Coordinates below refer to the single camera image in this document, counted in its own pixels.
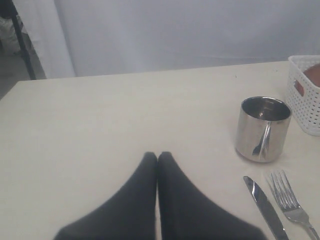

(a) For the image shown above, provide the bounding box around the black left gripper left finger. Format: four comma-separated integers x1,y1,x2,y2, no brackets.
55,152,158,240

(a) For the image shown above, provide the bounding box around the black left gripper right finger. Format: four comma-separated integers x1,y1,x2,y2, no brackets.
157,151,266,240

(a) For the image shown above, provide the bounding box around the silver table knife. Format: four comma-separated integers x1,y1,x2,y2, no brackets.
243,175,289,240

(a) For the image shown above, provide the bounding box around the silver metal fork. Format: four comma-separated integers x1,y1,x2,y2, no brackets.
266,170,320,240

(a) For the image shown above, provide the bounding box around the silver foil packet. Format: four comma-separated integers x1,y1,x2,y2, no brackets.
235,96,292,163

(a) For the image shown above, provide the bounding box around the brown round plate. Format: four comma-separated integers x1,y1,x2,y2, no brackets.
294,63,320,96

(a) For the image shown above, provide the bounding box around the white perforated plastic basket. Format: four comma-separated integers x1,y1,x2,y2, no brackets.
285,55,320,136

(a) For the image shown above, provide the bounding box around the white curtain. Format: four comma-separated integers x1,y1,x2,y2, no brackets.
14,0,320,78

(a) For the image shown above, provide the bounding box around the black metal frame post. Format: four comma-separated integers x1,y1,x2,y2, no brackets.
6,0,36,80

